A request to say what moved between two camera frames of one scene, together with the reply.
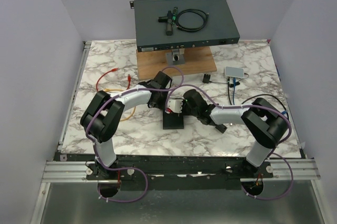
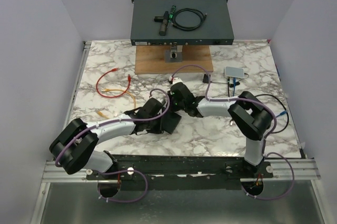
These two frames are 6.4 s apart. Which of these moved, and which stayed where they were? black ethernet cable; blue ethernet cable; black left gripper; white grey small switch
Moved: black left gripper
Stayed: blue ethernet cable; black ethernet cable; white grey small switch
